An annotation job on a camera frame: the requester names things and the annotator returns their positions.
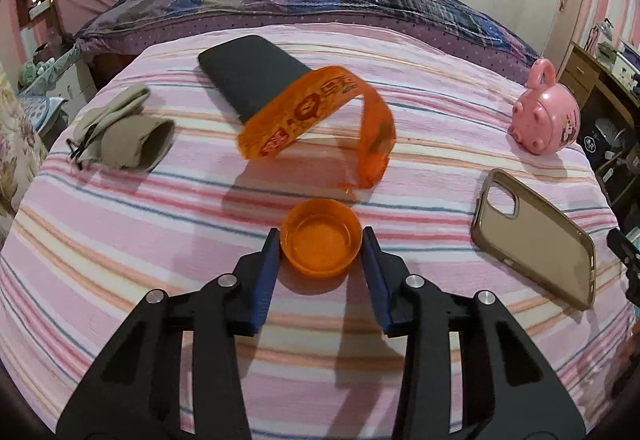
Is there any floral curtain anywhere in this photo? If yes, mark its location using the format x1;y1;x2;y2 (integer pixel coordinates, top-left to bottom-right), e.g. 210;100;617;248
0;64;49;221

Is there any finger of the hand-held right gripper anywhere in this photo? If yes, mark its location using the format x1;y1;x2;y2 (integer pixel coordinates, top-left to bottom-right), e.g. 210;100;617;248
606;229;640;275

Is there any orange plastic cup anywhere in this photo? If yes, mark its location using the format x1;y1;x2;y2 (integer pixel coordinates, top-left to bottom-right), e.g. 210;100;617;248
279;198;364;279

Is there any wooden desk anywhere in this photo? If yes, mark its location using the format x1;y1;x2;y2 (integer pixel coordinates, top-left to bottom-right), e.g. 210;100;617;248
562;42;640;207

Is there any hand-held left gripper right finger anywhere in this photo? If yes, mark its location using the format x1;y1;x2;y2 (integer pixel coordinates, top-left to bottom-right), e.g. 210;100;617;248
361;226;586;440

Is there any pink striped bed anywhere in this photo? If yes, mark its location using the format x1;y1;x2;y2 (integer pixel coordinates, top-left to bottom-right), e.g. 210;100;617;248
0;22;632;440

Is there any translucent grey phone case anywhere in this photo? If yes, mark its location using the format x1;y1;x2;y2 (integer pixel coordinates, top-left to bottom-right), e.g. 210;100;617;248
470;168;599;312

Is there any purple dotted bed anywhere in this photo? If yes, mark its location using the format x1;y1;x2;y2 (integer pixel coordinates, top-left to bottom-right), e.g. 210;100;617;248
75;17;544;88

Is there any stack of boxes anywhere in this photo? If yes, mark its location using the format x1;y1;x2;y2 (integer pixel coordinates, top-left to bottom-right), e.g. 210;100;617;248
597;40;640;94

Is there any beige cloth pouch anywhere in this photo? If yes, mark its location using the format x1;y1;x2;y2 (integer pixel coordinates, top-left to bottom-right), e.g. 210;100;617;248
65;84;177;171

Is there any black power bank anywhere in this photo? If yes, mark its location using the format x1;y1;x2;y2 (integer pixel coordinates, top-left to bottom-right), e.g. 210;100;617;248
197;34;314;126

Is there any green cloth pile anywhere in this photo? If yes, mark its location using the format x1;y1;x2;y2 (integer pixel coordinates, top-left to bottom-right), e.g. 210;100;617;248
17;44;97;121

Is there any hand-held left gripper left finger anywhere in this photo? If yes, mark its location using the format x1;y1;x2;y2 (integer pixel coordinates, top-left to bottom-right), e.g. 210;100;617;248
55;227;281;440

